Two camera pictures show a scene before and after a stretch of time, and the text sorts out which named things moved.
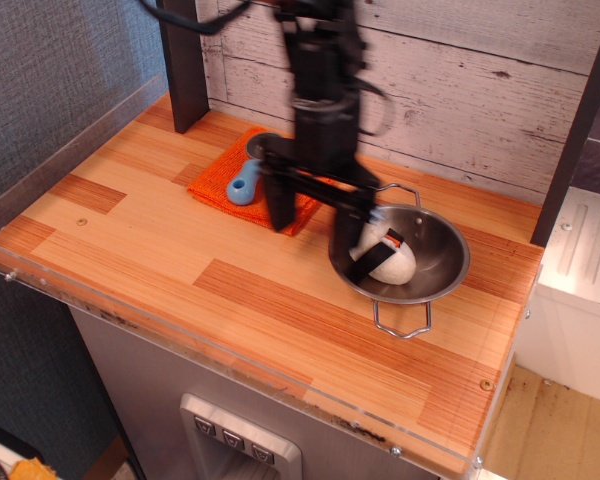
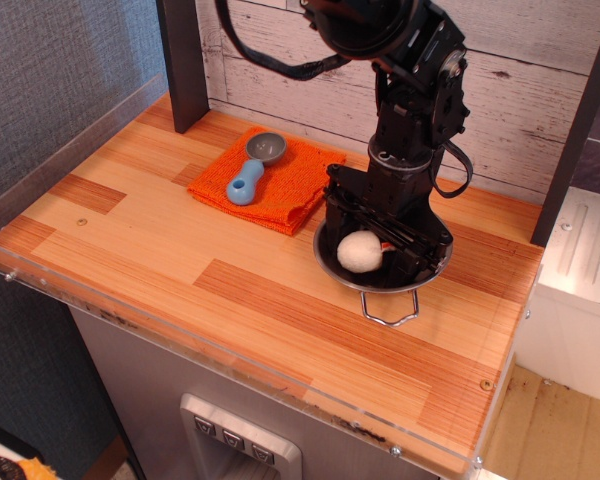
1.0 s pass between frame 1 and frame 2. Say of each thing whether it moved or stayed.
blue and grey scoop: stayed
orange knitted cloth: stayed
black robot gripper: moved
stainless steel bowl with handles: moved
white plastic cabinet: stayed
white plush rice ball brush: stayed
